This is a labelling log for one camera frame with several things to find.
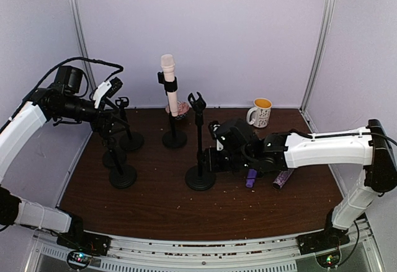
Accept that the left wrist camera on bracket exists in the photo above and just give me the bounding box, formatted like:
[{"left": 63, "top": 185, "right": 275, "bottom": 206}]
[{"left": 92, "top": 77, "right": 123, "bottom": 109}]

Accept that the aluminium frame post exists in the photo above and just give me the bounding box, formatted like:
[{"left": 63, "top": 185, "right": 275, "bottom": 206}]
[
  {"left": 300, "top": 0, "right": 336, "bottom": 113},
  {"left": 69, "top": 0, "right": 97, "bottom": 90}
]

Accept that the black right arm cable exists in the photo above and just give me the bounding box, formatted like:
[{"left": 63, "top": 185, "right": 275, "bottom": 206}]
[{"left": 310, "top": 131, "right": 397, "bottom": 268}]

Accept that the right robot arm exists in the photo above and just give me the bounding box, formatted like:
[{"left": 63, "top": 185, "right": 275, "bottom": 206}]
[{"left": 200, "top": 118, "right": 396, "bottom": 248}]

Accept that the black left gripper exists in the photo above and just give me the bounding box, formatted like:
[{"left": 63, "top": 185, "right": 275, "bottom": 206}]
[{"left": 55, "top": 94, "right": 129, "bottom": 137}]

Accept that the black stand of cream microphone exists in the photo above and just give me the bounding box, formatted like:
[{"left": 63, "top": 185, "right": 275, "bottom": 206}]
[{"left": 157, "top": 72, "right": 187, "bottom": 149}]

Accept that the glitter purple silver microphone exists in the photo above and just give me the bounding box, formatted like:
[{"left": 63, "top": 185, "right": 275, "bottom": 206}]
[{"left": 272, "top": 169, "right": 294, "bottom": 190}]

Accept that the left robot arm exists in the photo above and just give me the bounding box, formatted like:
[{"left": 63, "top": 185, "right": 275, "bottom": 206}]
[{"left": 1, "top": 65, "right": 128, "bottom": 250}]

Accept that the red patterned ceramic bowl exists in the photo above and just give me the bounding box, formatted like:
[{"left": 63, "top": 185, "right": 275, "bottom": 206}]
[{"left": 174, "top": 101, "right": 190, "bottom": 120}]

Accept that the cream white microphone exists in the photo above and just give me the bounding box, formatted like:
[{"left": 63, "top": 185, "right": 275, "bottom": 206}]
[{"left": 161, "top": 54, "right": 179, "bottom": 117}]

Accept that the aluminium left rear frame post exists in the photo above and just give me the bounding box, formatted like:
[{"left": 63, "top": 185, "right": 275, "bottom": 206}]
[{"left": 69, "top": 0, "right": 97, "bottom": 90}]

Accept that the aluminium right rear frame post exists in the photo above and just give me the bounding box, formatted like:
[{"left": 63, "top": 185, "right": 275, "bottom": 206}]
[{"left": 300, "top": 0, "right": 336, "bottom": 113}]

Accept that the black stand of glitter microphone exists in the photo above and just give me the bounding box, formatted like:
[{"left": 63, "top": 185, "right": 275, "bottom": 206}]
[{"left": 102, "top": 137, "right": 127, "bottom": 169}]

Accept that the black clamp microphone stand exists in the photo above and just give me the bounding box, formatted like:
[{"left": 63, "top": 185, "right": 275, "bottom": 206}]
[{"left": 115, "top": 97, "right": 145, "bottom": 152}]

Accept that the black stand of blue microphone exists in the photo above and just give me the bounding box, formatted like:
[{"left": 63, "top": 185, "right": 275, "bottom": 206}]
[{"left": 109, "top": 151, "right": 137, "bottom": 189}]

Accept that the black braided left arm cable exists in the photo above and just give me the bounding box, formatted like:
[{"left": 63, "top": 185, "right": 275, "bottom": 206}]
[{"left": 21, "top": 56, "right": 125, "bottom": 99}]

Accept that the black stand of purple microphone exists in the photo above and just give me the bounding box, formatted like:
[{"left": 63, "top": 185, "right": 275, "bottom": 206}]
[{"left": 185, "top": 92, "right": 216, "bottom": 191}]

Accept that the white floral mug yellow inside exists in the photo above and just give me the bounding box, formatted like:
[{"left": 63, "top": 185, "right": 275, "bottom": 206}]
[{"left": 246, "top": 98, "right": 272, "bottom": 128}]

